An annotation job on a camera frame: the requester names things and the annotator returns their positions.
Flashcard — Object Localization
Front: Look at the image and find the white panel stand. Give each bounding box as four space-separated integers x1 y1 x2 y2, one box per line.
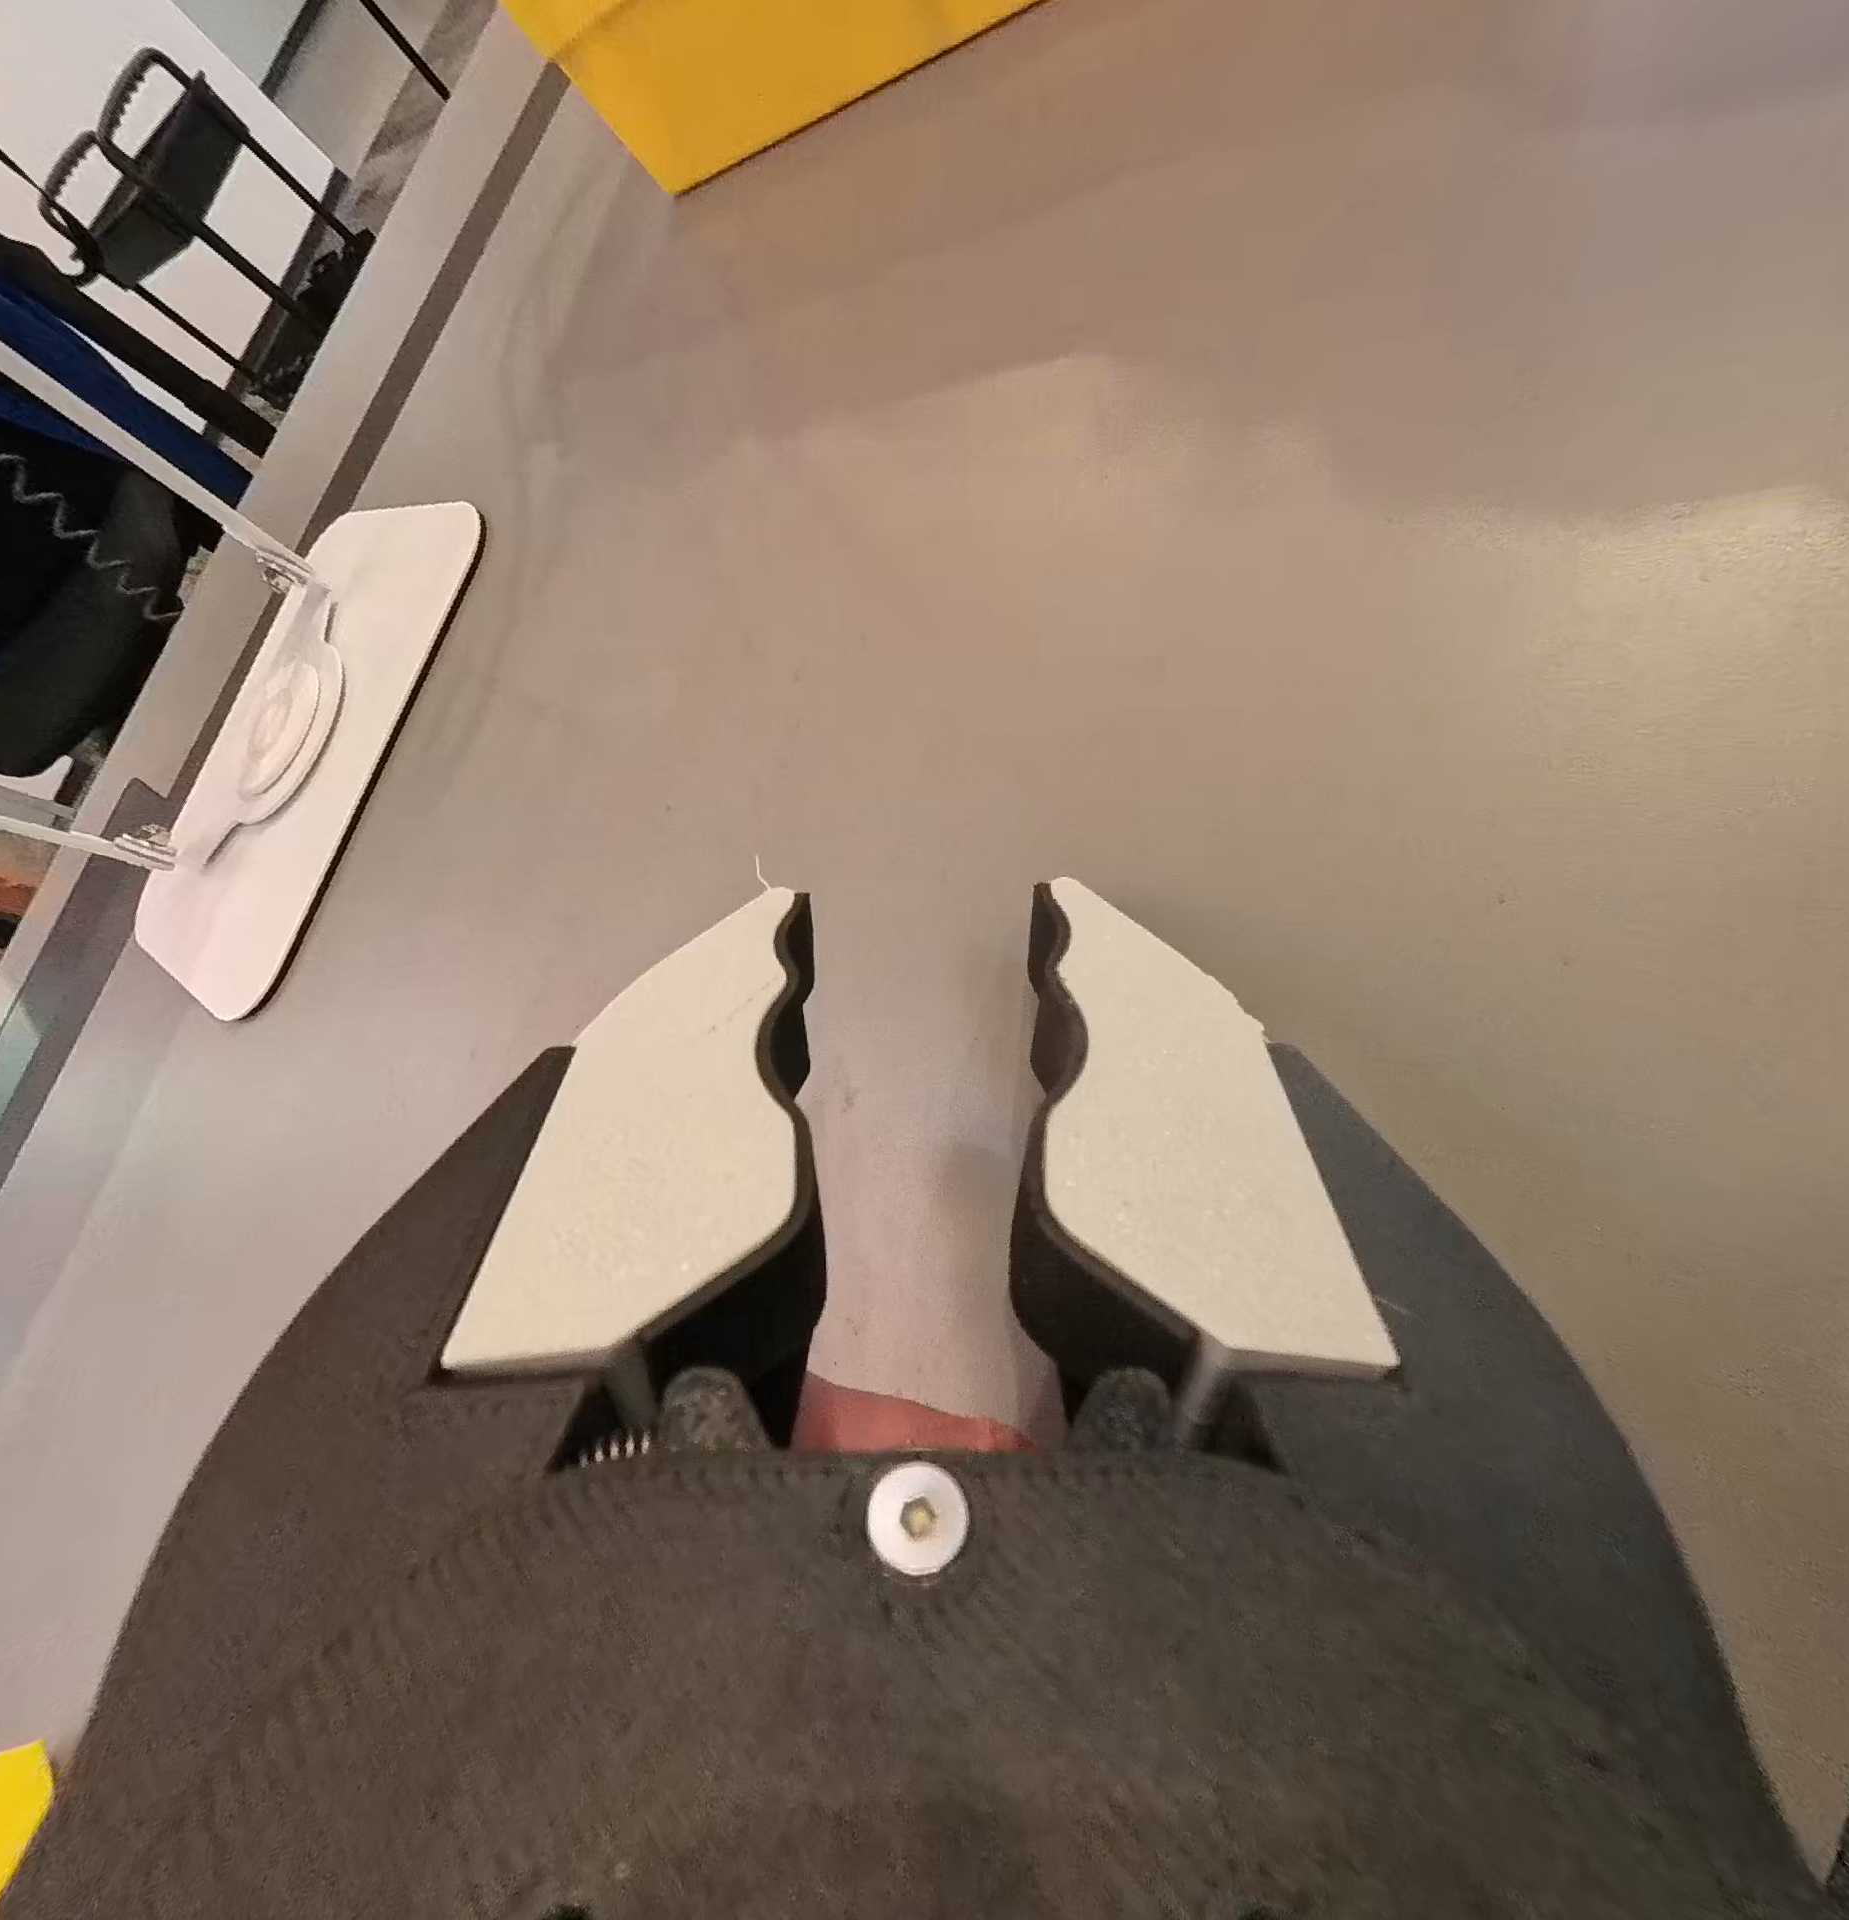
0 320 487 1026

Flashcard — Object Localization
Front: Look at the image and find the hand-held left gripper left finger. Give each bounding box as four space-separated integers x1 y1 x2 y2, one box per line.
437 889 832 1451

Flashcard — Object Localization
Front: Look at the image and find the black metal rack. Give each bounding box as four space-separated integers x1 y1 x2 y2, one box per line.
0 0 453 450

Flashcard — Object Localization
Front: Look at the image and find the black coiled cord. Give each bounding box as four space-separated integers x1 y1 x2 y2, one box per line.
0 411 184 630

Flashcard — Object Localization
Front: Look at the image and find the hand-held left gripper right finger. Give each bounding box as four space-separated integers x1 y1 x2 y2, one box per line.
1009 875 1405 1451

